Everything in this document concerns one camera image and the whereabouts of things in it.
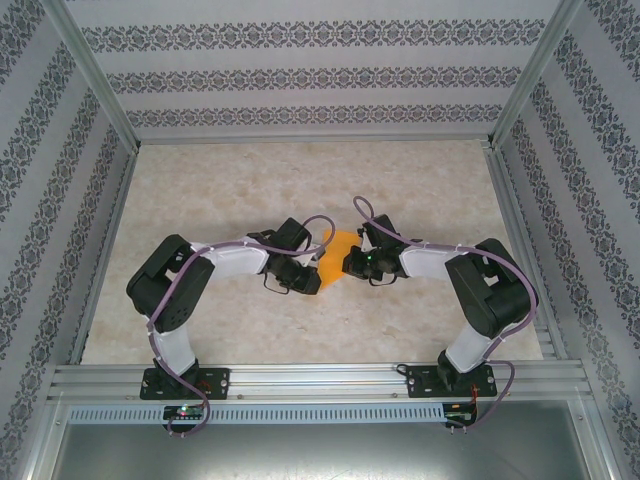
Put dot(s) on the aluminium frame cross bar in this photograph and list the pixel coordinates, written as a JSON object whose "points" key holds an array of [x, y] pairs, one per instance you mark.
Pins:
{"points": [[315, 137]]}

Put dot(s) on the small green circuit board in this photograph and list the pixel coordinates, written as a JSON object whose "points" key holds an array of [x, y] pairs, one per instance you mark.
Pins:
{"points": [[457, 416], [182, 411]]}

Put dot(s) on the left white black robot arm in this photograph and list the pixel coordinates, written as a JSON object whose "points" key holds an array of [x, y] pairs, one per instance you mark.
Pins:
{"points": [[240, 260]]}

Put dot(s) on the aluminium frame post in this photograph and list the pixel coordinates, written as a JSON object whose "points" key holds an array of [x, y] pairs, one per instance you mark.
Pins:
{"points": [[93, 65], [538, 65]]}

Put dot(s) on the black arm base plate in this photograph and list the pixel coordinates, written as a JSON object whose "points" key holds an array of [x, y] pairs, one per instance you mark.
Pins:
{"points": [[220, 382], [420, 382]]}

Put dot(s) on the aluminium table side rail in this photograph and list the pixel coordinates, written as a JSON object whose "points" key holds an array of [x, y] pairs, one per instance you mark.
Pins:
{"points": [[121, 200], [512, 225]]}

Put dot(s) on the long aluminium mounting rail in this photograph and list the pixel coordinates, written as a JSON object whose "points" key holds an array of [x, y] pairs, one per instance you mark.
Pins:
{"points": [[320, 380]]}

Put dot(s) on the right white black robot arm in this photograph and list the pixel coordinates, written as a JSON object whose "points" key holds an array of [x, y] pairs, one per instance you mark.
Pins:
{"points": [[425, 260]]}

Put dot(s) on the orange cloth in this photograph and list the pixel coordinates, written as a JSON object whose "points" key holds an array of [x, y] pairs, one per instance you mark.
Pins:
{"points": [[332, 265]]}

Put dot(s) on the grey metal sheet panel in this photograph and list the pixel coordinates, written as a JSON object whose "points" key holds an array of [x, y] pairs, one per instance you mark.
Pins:
{"points": [[320, 455]]}

